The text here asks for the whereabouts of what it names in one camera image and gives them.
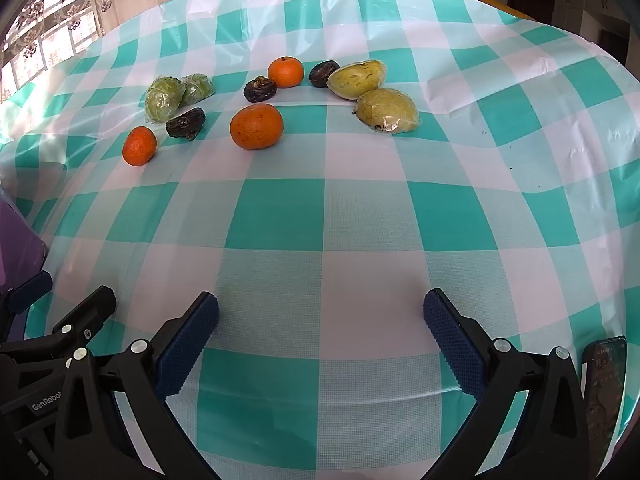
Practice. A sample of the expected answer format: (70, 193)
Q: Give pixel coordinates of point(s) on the green wrapped fruit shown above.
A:
(163, 99)
(198, 88)

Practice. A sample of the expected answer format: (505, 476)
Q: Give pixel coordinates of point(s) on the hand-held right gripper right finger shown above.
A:
(450, 345)

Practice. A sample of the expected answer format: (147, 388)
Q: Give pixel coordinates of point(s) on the floral lace curtain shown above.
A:
(75, 5)

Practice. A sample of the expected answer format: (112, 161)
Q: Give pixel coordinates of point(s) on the yellow object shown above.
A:
(495, 4)

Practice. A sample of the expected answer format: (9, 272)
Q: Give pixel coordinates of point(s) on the small orange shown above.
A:
(139, 146)
(286, 72)

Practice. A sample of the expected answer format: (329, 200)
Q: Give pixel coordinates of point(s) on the purple-edged cardboard box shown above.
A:
(17, 250)

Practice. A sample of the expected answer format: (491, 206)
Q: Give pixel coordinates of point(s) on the teal checked tablecloth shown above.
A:
(320, 210)

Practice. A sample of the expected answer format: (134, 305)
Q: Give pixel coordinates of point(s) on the large orange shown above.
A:
(256, 126)

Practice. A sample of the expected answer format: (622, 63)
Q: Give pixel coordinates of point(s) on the barred window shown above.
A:
(55, 45)

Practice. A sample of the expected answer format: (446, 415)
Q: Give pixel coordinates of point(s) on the black smartphone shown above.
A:
(605, 400)

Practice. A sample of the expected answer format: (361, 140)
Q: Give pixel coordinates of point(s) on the dark wrinkled fruit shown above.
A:
(259, 89)
(324, 73)
(185, 123)

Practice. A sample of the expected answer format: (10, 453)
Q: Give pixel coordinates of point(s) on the dark wooden door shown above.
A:
(530, 0)

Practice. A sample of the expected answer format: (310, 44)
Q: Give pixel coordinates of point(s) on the yellow-green pear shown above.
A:
(357, 79)
(387, 110)

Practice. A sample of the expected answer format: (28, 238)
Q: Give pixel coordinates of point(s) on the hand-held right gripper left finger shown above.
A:
(186, 345)

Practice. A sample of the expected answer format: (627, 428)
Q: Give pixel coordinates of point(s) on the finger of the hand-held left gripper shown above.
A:
(95, 307)
(30, 287)

